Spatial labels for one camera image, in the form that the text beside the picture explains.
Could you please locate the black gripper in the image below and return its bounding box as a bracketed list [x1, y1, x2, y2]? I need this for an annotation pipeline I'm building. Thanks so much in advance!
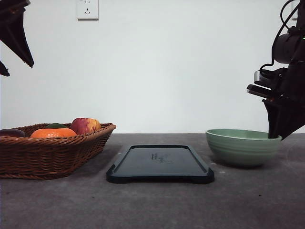
[247, 61, 305, 141]

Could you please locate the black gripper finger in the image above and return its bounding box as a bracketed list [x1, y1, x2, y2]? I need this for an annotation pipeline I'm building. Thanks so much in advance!
[0, 6, 34, 68]
[0, 61, 10, 77]

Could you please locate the green ribbed bowl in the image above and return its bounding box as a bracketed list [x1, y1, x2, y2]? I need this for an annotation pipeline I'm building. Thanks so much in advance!
[206, 129, 282, 167]

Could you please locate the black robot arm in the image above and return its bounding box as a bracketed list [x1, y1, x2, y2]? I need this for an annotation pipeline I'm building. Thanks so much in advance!
[247, 0, 305, 138]

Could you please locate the brown wicker basket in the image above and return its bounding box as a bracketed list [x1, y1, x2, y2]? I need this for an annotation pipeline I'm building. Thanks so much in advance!
[0, 123, 116, 180]

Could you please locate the dark purple fruit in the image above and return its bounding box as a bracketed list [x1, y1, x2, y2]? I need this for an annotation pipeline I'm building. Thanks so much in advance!
[0, 129, 25, 137]

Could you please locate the green avocado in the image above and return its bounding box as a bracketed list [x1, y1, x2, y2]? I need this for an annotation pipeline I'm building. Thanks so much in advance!
[46, 123, 67, 128]

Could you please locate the orange tangerine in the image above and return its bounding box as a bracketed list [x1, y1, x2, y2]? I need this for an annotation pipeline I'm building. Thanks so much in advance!
[30, 128, 77, 138]

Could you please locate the red yellow apple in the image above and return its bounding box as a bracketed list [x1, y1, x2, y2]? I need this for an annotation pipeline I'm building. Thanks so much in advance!
[71, 118, 101, 135]

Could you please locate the dark rectangular tray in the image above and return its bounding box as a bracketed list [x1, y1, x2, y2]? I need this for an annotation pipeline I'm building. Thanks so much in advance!
[106, 145, 214, 184]

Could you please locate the white wall socket left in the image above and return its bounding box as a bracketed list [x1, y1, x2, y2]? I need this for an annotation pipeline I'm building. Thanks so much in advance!
[76, 0, 99, 23]

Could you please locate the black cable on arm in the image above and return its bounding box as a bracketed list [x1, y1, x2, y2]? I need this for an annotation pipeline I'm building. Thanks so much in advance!
[259, 0, 300, 71]

